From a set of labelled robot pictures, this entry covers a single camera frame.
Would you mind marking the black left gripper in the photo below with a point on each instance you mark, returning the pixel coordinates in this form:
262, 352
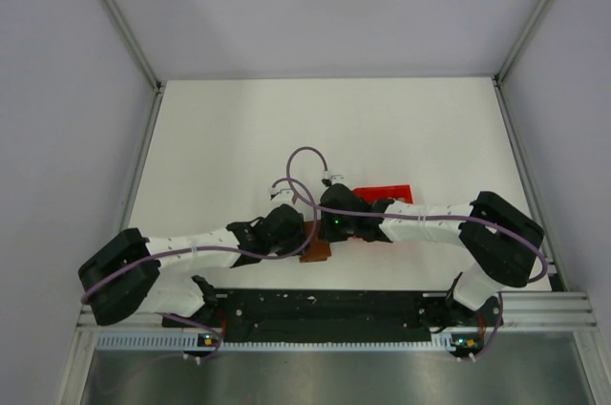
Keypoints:
298, 238

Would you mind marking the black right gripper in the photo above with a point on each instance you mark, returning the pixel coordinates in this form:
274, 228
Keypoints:
327, 233

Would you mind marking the brown leather card holder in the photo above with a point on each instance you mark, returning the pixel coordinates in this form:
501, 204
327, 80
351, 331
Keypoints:
317, 249

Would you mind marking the red plastic bin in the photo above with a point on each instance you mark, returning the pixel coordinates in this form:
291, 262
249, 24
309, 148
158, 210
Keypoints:
371, 194

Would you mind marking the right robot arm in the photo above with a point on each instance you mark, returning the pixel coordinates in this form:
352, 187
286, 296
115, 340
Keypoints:
503, 242

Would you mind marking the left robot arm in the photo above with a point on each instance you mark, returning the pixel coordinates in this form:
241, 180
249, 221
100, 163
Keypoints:
139, 274

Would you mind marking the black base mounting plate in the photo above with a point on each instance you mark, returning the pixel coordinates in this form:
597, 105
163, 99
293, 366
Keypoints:
336, 316

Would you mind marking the steel sheet panel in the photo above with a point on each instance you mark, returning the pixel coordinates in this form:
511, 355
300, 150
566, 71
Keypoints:
518, 369

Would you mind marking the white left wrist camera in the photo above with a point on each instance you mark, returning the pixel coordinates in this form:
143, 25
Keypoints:
282, 195

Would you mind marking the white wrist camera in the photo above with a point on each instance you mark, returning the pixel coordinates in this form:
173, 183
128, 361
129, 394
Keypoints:
282, 195
329, 179

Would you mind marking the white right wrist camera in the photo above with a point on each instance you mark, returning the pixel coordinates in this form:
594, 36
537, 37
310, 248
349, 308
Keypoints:
329, 179

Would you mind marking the aluminium frame rail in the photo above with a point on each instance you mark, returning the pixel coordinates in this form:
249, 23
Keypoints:
129, 39

